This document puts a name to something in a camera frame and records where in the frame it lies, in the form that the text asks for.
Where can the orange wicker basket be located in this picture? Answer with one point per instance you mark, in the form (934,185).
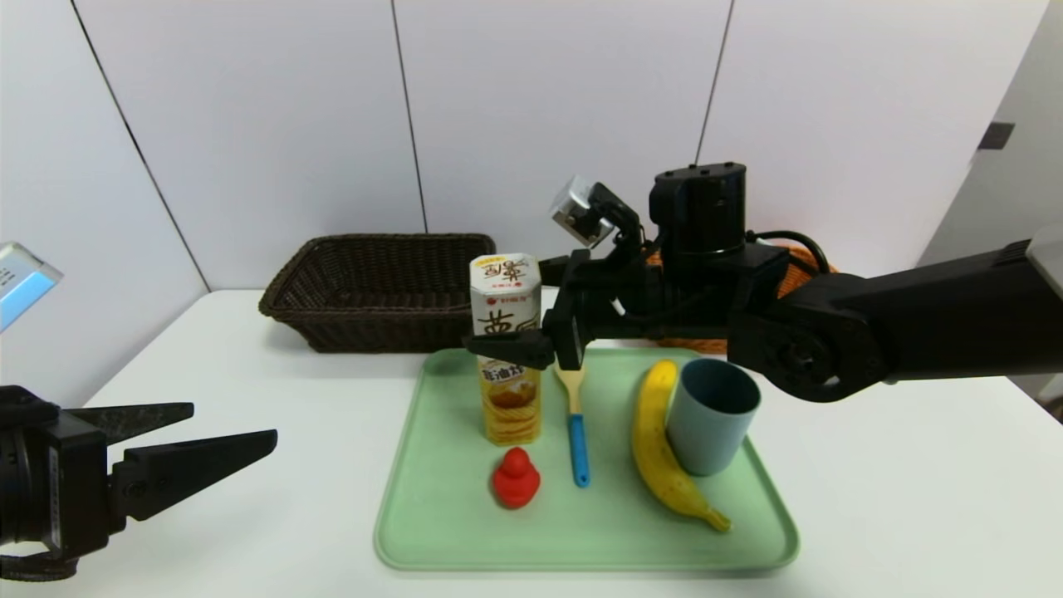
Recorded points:
(698,345)

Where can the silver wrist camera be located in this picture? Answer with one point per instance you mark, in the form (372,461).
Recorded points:
(575,208)
(21,286)

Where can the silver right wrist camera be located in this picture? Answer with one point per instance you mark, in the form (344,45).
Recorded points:
(575,208)

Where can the dark brown wicker basket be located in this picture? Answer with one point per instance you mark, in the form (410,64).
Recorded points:
(332,282)

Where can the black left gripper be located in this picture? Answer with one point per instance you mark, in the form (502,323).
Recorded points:
(68,482)

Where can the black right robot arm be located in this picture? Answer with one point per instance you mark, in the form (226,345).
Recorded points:
(913,324)

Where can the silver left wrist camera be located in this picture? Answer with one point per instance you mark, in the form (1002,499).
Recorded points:
(21,286)

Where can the yellow white snack carton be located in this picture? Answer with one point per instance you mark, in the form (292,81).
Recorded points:
(507,407)

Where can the yellow banana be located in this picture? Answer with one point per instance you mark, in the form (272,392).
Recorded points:
(652,448)

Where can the grey blue plastic cup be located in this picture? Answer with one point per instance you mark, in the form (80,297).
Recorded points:
(704,438)

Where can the small black wall fixture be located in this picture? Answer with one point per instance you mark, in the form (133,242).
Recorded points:
(996,136)

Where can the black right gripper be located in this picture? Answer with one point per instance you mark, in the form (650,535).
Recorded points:
(575,320)

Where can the light green plastic tray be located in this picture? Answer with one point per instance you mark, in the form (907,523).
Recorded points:
(614,515)

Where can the red rubber duck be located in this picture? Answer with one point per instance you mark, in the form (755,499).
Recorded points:
(515,483)

